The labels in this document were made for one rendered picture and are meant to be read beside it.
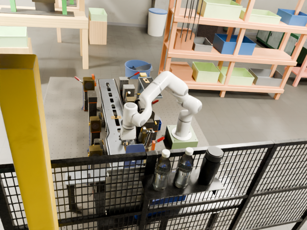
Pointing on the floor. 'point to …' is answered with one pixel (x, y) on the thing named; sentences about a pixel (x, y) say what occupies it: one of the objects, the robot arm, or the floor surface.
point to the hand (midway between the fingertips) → (127, 143)
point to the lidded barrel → (156, 21)
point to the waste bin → (138, 66)
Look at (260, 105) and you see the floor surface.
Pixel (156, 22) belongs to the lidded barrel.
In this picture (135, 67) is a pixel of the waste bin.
